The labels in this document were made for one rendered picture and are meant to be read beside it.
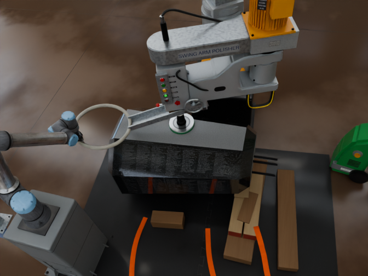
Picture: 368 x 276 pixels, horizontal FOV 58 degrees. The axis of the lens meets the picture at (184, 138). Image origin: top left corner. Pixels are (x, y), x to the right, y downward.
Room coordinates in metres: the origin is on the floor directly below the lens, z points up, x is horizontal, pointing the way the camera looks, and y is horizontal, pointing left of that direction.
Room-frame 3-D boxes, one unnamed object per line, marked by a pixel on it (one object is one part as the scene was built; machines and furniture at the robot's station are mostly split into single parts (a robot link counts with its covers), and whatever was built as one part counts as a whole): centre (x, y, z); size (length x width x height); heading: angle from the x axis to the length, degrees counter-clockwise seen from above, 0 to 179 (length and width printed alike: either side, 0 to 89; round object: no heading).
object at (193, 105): (1.71, -0.12, 1.20); 0.15 x 0.10 x 0.15; 87
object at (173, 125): (1.83, 0.00, 0.84); 0.21 x 0.21 x 0.01
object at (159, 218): (1.34, 0.29, 0.07); 0.30 x 0.12 x 0.12; 75
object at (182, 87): (1.83, -0.08, 1.32); 0.36 x 0.22 x 0.45; 87
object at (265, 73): (1.80, -0.66, 1.34); 0.19 x 0.19 x 0.20
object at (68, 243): (1.19, 1.15, 0.43); 0.50 x 0.50 x 0.85; 65
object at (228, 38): (1.81, -0.35, 1.62); 0.96 x 0.25 x 0.17; 87
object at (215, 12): (2.43, -0.50, 1.36); 0.35 x 0.35 x 0.41
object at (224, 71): (1.80, -0.39, 1.30); 0.74 x 0.23 x 0.49; 87
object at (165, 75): (1.72, 0.07, 1.37); 0.08 x 0.03 x 0.28; 87
